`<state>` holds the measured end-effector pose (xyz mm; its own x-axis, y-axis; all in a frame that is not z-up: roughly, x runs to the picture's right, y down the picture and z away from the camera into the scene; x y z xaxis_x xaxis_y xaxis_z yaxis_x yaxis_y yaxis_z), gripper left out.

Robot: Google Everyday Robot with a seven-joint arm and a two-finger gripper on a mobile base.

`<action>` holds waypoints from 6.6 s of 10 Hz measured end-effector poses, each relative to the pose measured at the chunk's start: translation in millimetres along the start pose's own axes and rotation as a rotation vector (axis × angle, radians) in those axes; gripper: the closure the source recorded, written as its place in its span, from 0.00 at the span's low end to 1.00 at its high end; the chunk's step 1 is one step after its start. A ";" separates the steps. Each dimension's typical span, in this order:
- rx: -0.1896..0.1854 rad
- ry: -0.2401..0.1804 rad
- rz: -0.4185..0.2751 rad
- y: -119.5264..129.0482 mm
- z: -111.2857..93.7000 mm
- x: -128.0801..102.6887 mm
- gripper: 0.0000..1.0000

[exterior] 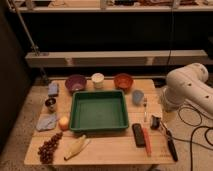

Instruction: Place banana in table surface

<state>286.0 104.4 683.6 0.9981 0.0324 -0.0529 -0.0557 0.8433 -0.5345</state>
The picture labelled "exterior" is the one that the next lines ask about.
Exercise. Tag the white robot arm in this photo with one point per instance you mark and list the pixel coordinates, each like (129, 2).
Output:
(188, 82)

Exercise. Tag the blue cup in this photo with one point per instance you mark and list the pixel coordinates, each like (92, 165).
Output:
(137, 97)

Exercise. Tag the purple bowl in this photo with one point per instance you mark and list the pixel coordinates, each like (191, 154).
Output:
(75, 82)

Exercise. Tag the white metal shelf rail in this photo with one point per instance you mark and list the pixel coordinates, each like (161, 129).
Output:
(117, 58)

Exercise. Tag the small metal cup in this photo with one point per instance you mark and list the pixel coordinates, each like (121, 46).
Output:
(50, 103)

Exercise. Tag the small black metal clip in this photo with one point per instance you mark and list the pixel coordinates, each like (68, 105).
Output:
(155, 122)

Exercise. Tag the blue sponge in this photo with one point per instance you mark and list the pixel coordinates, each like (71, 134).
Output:
(53, 89)

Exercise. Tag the yellow banana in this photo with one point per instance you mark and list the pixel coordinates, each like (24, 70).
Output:
(77, 147)

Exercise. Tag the black remote control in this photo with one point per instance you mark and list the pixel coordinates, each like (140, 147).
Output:
(138, 135)

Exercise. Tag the orange bowl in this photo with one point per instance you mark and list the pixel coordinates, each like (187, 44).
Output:
(123, 81)

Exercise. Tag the bunch of red grapes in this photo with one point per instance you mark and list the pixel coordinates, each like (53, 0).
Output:
(46, 151)

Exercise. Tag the green plastic tray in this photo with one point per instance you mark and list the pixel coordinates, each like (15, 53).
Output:
(98, 111)

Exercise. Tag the yellow red apple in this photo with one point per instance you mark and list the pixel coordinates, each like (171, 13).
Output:
(63, 123)

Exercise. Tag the black handled knife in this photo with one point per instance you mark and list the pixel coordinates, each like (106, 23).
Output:
(170, 144)

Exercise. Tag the silver fork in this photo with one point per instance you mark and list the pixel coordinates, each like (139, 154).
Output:
(145, 109)

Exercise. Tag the white cup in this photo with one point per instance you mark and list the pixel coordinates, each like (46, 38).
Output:
(97, 79)

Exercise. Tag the grey blue cloth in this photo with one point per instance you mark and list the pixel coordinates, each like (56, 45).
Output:
(46, 122)

